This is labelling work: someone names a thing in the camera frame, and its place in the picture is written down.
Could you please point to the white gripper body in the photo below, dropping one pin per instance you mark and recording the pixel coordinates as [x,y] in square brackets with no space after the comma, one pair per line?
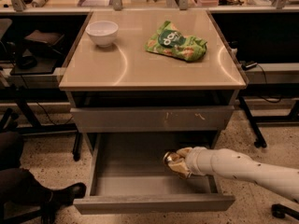
[196,161]

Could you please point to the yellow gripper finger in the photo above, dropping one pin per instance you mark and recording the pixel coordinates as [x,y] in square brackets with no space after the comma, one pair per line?
[180,168]
[183,152]

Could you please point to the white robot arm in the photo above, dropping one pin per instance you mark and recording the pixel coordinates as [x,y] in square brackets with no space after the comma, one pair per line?
[230,164]

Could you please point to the closed grey upper drawer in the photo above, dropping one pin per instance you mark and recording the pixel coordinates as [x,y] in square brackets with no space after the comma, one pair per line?
[152,119]

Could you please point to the open grey lower drawer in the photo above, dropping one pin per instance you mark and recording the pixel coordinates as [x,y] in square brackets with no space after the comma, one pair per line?
[128,175]

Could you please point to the grey drawer cabinet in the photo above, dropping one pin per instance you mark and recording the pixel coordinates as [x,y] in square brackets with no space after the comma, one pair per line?
[125,75]

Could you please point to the black desk leg right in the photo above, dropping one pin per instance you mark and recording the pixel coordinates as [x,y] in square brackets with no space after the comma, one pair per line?
[259,142]

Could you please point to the black desk leg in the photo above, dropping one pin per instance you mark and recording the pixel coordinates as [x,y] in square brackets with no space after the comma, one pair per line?
[259,142]
[77,147]

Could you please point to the black chair caster right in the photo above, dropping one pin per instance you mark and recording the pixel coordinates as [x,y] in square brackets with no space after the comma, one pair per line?
[280,211]

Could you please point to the black desk leg left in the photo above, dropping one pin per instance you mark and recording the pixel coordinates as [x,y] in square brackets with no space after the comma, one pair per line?
[77,147]

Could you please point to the black power adapter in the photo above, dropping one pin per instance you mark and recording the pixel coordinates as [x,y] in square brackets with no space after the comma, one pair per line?
[248,65]

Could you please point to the green chip bag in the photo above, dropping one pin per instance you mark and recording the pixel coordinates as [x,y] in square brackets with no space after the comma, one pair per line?
[170,42]

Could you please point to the white ceramic bowl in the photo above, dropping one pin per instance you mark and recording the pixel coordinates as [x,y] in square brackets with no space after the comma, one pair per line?
[102,33]

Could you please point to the black shoe and leg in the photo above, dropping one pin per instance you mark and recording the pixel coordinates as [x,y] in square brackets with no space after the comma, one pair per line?
[19,186]

